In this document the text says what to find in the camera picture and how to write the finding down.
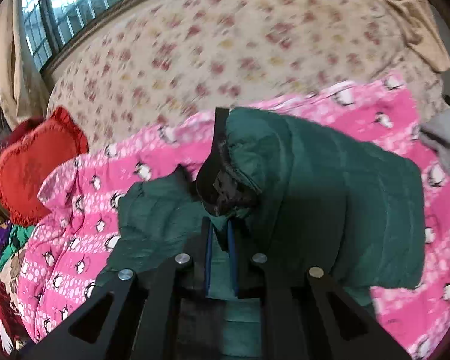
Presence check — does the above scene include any green and purple clothes pile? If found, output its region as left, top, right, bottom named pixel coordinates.
left=0, top=221, right=35, bottom=272

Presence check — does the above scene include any dark green puffer jacket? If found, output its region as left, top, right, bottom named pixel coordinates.
left=97, top=108, right=424, bottom=359

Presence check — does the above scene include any pink penguin blanket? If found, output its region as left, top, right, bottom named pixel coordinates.
left=17, top=76, right=450, bottom=359

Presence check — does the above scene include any beige curtain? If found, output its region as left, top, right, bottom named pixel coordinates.
left=0, top=0, right=50, bottom=128
left=382, top=0, right=450, bottom=73

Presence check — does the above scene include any floral bed sheet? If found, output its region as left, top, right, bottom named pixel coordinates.
left=49, top=0, right=446, bottom=150

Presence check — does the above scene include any beige left curtain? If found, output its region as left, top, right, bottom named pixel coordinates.
left=0, top=0, right=50, bottom=128

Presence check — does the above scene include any grey sweatshirt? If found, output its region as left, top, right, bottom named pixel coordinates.
left=418, top=108, right=450, bottom=176

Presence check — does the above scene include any red ruffled pillow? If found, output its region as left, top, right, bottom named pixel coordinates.
left=0, top=106, right=88, bottom=227

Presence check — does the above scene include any beige right curtain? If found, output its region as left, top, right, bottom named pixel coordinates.
left=382, top=0, right=450, bottom=73

